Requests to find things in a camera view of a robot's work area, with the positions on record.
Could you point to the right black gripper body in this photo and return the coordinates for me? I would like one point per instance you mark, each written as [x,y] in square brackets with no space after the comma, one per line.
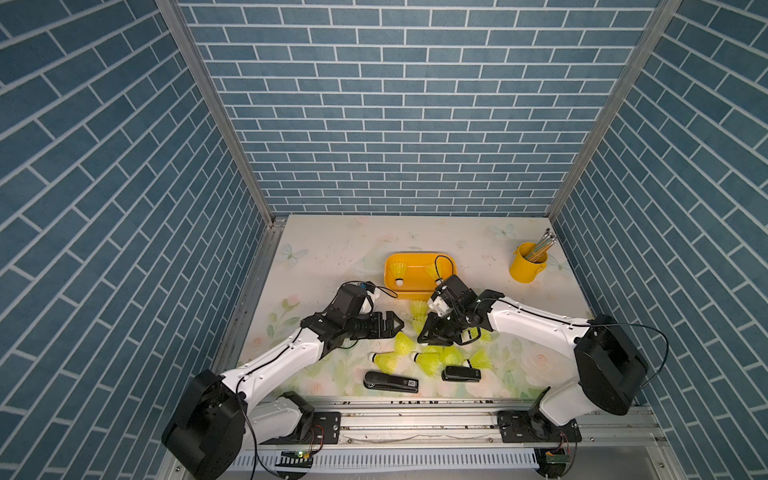
[444,329]

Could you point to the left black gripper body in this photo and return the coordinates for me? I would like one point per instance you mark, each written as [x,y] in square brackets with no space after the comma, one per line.
[362,326]

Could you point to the yellow plastic storage box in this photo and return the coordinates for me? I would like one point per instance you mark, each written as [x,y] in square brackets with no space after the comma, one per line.
[418,286]

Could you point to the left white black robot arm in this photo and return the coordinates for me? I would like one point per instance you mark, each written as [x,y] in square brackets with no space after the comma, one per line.
[217,411]

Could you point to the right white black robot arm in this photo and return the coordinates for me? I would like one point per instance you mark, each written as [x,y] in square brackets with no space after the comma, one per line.
[610,370]

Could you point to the yellow shuttlecock front upright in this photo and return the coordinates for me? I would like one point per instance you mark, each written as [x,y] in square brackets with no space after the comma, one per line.
[452,356]

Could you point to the yellow shuttlecock middle small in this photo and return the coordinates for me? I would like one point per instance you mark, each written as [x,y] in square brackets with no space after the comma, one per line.
[433,350]

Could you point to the small black stapler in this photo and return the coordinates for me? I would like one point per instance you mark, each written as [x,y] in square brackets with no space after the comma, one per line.
[461,374]

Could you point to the large black stapler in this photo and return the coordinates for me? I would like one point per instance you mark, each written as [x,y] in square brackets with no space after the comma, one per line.
[375,380]

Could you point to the yellow pen cup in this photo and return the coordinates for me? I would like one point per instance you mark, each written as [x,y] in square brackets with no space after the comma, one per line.
[526,266]

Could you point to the bundle of pencils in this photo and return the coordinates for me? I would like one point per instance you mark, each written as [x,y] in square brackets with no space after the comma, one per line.
[537,252]

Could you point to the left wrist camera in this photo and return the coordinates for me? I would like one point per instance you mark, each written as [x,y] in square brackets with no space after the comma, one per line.
[372,293]

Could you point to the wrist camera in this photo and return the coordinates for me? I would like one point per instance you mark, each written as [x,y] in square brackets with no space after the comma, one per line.
[441,303]
[372,293]

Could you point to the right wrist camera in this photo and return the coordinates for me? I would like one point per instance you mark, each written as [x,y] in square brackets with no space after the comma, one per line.
[441,303]

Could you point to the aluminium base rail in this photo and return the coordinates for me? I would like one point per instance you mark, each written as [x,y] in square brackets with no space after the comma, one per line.
[465,424]

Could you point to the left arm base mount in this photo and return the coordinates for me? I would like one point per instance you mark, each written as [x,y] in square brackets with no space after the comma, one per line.
[323,427]

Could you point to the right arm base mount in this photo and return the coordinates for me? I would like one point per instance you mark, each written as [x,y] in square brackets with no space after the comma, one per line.
[517,426]

